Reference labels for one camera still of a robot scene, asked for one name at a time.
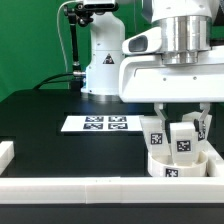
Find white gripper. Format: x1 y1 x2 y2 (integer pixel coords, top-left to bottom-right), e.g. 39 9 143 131
119 46 224 133

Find white round stool seat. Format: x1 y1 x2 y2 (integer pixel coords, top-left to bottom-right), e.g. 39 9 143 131
148 152 208 177

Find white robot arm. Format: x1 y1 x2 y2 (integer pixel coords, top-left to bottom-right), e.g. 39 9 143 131
119 0 224 129

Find white U-shaped fence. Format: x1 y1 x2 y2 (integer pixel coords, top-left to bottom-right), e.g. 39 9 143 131
0 139 224 205

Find white marker sheet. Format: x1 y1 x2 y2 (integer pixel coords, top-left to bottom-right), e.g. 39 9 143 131
61 115 142 133

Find black cables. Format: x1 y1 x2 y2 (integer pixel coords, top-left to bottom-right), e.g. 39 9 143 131
32 72 84 90

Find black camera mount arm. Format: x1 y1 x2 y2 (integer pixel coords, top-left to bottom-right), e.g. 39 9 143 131
64 3 93 86

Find white cable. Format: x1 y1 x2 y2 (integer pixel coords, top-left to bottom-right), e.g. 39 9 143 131
56 0 84 74

